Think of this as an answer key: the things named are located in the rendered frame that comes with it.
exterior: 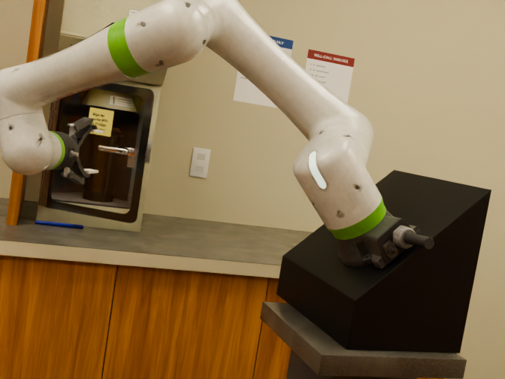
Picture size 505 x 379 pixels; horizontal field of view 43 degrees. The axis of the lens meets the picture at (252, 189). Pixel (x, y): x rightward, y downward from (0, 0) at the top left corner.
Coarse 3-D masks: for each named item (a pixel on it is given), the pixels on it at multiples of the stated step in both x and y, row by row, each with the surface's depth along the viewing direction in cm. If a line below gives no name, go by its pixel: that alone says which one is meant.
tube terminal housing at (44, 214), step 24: (72, 0) 190; (96, 0) 192; (120, 0) 194; (144, 0) 196; (72, 24) 191; (96, 24) 193; (144, 168) 203; (144, 192) 204; (48, 216) 196; (72, 216) 198
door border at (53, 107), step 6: (54, 102) 191; (54, 108) 191; (54, 114) 191; (54, 120) 191; (48, 126) 191; (54, 126) 191; (42, 174) 192; (48, 174) 193; (48, 180) 193; (48, 186) 193; (42, 192) 193; (42, 198) 193; (42, 204) 194
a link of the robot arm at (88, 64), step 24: (72, 48) 129; (96, 48) 124; (0, 72) 137; (24, 72) 134; (48, 72) 131; (72, 72) 128; (96, 72) 126; (120, 72) 125; (0, 96) 136; (24, 96) 135; (48, 96) 134
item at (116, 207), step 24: (72, 96) 190; (96, 96) 188; (120, 96) 187; (144, 96) 186; (72, 120) 190; (120, 120) 188; (144, 120) 186; (96, 144) 189; (120, 144) 188; (144, 144) 187; (96, 168) 190; (120, 168) 189; (48, 192) 193; (72, 192) 192; (96, 192) 190; (120, 192) 189; (96, 216) 191; (120, 216) 190
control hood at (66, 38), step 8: (64, 32) 180; (72, 32) 180; (64, 40) 181; (72, 40) 181; (80, 40) 182; (64, 48) 183; (160, 72) 194; (136, 80) 196; (144, 80) 196; (152, 80) 196; (160, 80) 197
